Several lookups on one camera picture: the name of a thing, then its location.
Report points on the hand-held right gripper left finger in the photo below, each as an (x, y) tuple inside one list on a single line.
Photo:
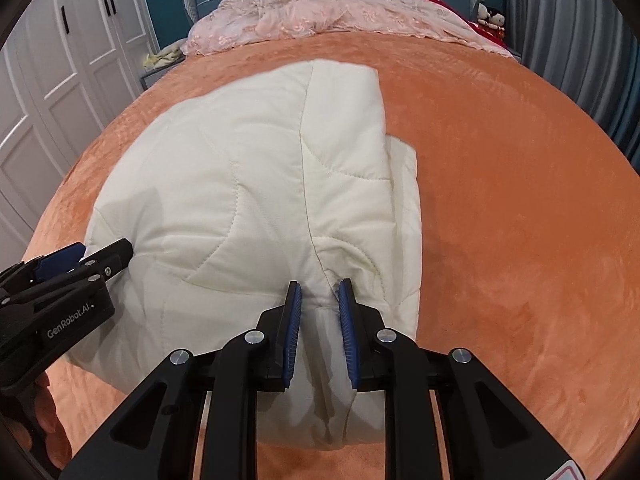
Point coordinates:
[(292, 330)]

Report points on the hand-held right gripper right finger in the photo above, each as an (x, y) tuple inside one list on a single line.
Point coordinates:
[(347, 330)]

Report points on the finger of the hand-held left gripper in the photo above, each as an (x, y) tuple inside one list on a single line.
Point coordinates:
[(112, 255), (60, 258)]

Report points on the cream quilted coat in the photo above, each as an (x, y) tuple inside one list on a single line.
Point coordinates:
[(250, 185)]

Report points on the person's left hand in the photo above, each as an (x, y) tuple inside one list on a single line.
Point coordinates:
[(47, 410)]

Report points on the grey nightstand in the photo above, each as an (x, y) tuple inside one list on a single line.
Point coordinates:
[(152, 79)]

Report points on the white wardrobe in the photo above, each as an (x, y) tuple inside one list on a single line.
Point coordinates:
[(75, 60)]

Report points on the yellow white cloth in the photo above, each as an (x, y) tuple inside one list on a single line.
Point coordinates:
[(162, 56)]

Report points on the orange bed blanket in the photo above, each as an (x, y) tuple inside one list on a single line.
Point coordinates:
[(500, 185)]

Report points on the pink lace quilt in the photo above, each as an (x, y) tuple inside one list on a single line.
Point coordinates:
[(325, 17)]

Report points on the red cloth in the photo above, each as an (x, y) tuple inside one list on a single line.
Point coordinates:
[(440, 2)]

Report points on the plush doll toy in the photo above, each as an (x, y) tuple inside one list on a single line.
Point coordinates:
[(490, 17)]

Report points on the grey curtain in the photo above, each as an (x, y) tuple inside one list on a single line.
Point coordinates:
[(570, 45)]

